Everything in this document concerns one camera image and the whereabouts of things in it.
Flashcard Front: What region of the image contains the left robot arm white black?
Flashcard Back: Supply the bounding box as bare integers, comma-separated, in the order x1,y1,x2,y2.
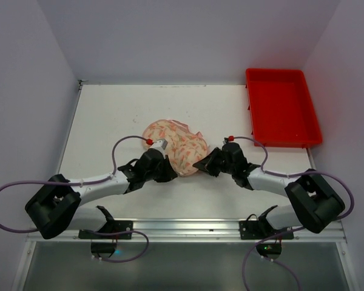
25,149,178,239

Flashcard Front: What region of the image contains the floral mesh laundry bag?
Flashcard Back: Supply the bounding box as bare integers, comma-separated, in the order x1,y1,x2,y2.
143,119,209,177

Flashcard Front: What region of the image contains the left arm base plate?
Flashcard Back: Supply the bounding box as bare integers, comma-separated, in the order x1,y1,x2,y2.
78,220,133,239

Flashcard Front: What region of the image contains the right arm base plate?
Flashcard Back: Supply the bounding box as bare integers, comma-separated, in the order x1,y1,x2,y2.
238,215,294,240

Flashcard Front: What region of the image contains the aluminium front rail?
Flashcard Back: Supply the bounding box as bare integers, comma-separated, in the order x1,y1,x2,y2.
26,216,346,243

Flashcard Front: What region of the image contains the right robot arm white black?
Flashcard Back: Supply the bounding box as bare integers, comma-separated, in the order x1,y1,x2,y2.
193,142,345,237

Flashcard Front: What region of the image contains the red plastic tray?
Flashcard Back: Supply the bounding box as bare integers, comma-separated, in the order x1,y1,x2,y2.
246,68,323,149

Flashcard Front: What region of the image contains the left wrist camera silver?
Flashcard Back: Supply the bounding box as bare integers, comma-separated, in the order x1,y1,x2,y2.
149,139,168,153

